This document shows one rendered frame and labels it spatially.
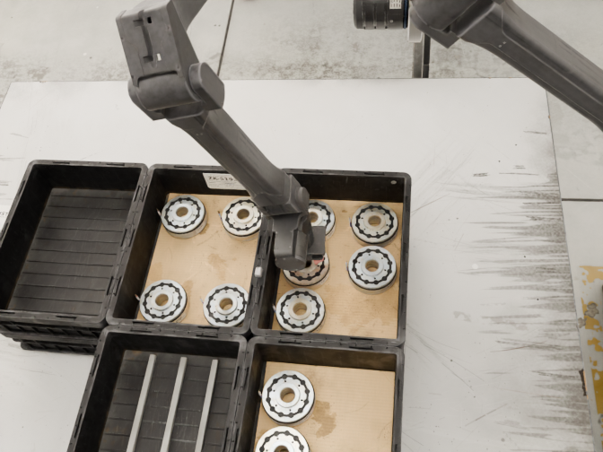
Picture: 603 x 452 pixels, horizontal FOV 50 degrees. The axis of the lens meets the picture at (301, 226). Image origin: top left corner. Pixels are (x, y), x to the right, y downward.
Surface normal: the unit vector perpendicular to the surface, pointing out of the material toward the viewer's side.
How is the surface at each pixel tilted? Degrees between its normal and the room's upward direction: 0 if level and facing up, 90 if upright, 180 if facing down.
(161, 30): 51
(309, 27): 0
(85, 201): 0
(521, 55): 88
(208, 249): 0
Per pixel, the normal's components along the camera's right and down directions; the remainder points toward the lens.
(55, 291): -0.11, -0.51
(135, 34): -0.29, 0.33
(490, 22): -0.15, 0.83
